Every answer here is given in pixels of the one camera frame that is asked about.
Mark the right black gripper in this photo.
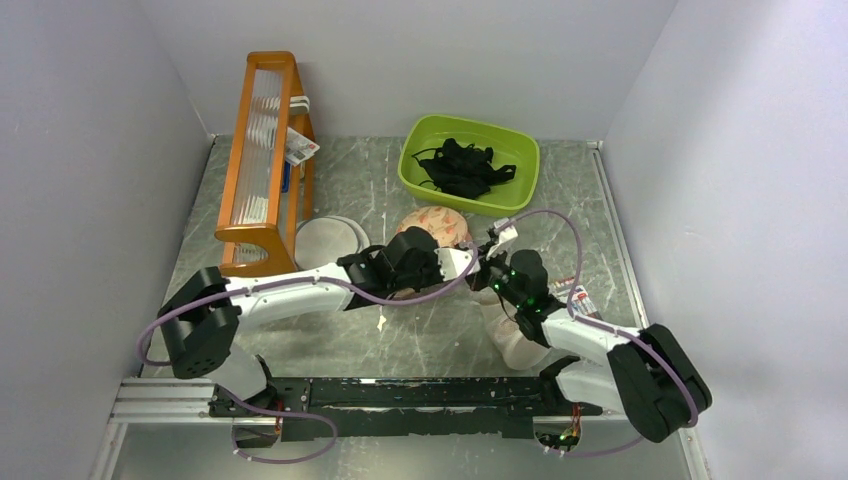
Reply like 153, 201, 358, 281
466, 240, 525, 310

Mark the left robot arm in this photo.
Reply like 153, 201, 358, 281
151, 227, 479, 416

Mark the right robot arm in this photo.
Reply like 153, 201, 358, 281
467, 250, 713, 443

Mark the beige mesh laundry bag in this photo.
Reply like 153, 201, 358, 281
471, 288, 550, 371

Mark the black bra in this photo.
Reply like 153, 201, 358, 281
412, 138, 517, 200

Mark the colour marker pack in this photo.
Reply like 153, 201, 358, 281
550, 277, 602, 320

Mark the green plastic basin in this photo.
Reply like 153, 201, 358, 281
398, 114, 541, 217

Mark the white packaged card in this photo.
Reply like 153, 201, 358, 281
284, 127, 320, 166

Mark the orange wooden rack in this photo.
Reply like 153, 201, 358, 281
215, 51, 316, 277

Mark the white grey small case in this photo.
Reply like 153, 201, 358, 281
288, 95, 311, 116

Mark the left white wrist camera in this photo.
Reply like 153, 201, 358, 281
435, 246, 480, 281

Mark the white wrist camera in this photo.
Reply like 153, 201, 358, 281
486, 218, 518, 260
435, 246, 480, 281

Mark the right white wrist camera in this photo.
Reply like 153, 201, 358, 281
486, 218, 518, 260

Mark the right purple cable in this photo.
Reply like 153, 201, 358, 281
493, 209, 700, 460

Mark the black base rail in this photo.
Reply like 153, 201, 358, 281
208, 377, 602, 442

